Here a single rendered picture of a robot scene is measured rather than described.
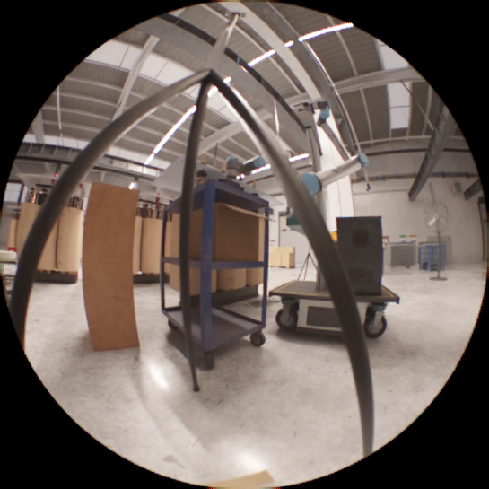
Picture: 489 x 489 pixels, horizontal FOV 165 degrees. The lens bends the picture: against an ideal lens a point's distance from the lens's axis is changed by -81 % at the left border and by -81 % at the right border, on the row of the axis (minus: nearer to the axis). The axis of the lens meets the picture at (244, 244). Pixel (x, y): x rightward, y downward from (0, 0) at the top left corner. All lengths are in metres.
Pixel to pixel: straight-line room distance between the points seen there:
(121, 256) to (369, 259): 1.47
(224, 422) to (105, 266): 0.87
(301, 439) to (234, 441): 0.20
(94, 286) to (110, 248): 0.22
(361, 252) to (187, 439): 1.27
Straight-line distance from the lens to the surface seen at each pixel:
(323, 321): 1.19
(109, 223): 0.99
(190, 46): 4.55
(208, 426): 0.68
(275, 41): 8.19
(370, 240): 1.21
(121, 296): 1.02
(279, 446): 0.64
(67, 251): 2.98
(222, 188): 0.81
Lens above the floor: 0.57
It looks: 4 degrees up
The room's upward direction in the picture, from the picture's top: 2 degrees clockwise
